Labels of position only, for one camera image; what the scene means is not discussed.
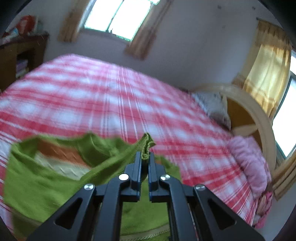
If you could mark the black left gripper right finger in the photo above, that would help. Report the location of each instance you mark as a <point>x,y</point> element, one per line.
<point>194,212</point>

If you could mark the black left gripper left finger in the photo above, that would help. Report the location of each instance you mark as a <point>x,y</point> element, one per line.
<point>94,212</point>

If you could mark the green knitted sweater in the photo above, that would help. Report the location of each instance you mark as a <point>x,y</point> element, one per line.
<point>43,172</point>

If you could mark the pink folded blanket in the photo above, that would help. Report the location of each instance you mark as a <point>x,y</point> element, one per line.
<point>249,157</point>

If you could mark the grey patterned pillow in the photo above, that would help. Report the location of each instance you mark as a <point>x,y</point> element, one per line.
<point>215,106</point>

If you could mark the cream round headboard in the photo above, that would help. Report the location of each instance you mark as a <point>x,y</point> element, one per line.
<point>247,118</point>

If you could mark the red white plaid bedsheet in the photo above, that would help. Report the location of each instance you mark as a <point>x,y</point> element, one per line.
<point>73,95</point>

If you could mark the side window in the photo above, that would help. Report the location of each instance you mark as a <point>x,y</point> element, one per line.
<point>284,121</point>

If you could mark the yellow side curtain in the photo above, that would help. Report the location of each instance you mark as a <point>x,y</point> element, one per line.
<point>264,74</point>

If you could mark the beige right curtain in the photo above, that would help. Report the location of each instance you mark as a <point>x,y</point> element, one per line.
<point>143,40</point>

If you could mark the beige curtain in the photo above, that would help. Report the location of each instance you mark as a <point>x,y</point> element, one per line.
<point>75,20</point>
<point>143,40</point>

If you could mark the dark wooden desk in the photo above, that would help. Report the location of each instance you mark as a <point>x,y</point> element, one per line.
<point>20,56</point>

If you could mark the beige left curtain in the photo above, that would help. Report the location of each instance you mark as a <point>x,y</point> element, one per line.
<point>75,20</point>

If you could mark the far window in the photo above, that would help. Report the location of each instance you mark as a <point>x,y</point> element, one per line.
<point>119,18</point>

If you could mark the red bag on desk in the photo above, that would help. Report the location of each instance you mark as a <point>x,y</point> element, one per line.
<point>26,24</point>

